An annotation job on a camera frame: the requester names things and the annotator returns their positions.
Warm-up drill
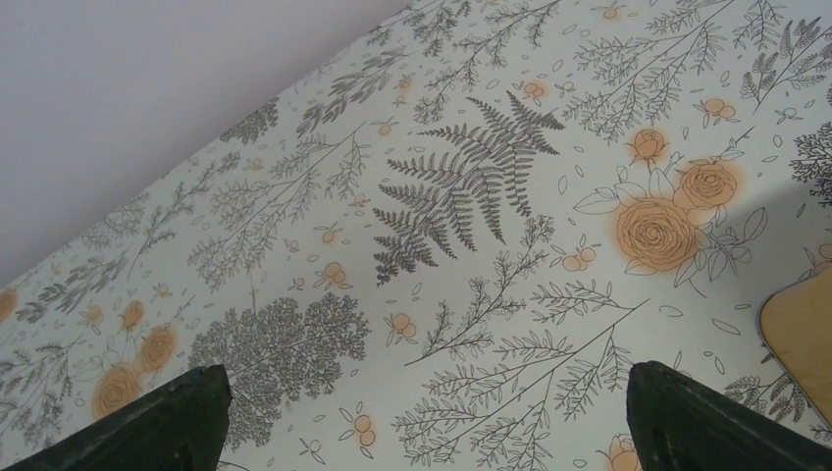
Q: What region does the gold metal tin box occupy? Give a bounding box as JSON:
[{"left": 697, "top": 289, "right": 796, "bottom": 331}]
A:
[{"left": 758, "top": 269, "right": 831, "bottom": 425}]

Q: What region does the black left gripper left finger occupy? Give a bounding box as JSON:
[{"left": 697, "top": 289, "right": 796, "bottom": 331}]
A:
[{"left": 8, "top": 364, "right": 233, "bottom": 470}]

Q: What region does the floral patterned table mat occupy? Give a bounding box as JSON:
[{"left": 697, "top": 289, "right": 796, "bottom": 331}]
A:
[{"left": 1, "top": 1, "right": 831, "bottom": 470}]

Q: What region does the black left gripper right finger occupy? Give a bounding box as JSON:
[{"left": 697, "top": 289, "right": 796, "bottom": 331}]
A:
[{"left": 626, "top": 361, "right": 831, "bottom": 470}]

